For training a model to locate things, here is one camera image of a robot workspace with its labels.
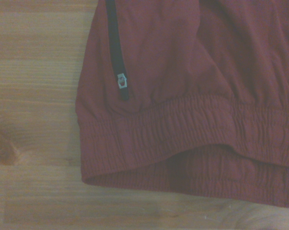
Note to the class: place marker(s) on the rust red shirt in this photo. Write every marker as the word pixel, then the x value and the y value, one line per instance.
pixel 187 95

